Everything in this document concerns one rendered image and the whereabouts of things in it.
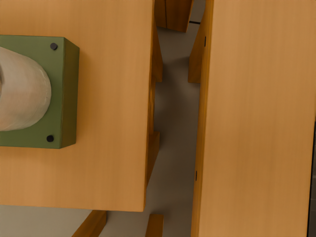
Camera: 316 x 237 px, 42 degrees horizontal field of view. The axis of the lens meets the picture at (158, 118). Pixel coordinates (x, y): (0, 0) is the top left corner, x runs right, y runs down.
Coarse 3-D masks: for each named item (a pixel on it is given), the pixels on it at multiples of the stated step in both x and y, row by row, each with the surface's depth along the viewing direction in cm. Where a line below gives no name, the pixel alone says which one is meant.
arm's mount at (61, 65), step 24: (24, 48) 50; (48, 48) 50; (72, 48) 54; (48, 72) 50; (72, 72) 55; (72, 96) 55; (48, 120) 50; (72, 120) 56; (0, 144) 51; (24, 144) 51; (48, 144) 50; (72, 144) 57
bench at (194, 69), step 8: (200, 24) 86; (200, 32) 85; (200, 40) 83; (192, 48) 120; (200, 48) 81; (192, 56) 116; (200, 56) 80; (192, 64) 113; (200, 64) 88; (192, 72) 110; (200, 72) 105; (192, 80) 133; (200, 80) 131
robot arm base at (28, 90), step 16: (0, 48) 40; (0, 64) 37; (16, 64) 41; (32, 64) 47; (0, 80) 36; (16, 80) 40; (32, 80) 44; (48, 80) 50; (0, 96) 36; (16, 96) 40; (32, 96) 44; (48, 96) 49; (0, 112) 38; (16, 112) 41; (32, 112) 46; (0, 128) 42; (16, 128) 47
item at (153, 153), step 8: (152, 48) 71; (152, 56) 77; (160, 56) 115; (152, 64) 90; (160, 64) 118; (152, 72) 108; (160, 72) 121; (152, 80) 119; (160, 80) 136; (152, 88) 119; (152, 96) 119; (152, 104) 119; (152, 112) 120; (152, 120) 120; (152, 128) 120; (152, 136) 113; (152, 144) 90; (152, 152) 90; (152, 160) 92; (152, 168) 94
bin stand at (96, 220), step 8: (88, 216) 135; (96, 216) 135; (104, 216) 140; (152, 216) 140; (160, 216) 141; (88, 224) 126; (96, 224) 126; (104, 224) 141; (152, 224) 130; (160, 224) 131; (80, 232) 117; (88, 232) 118; (96, 232) 125; (152, 232) 122; (160, 232) 122
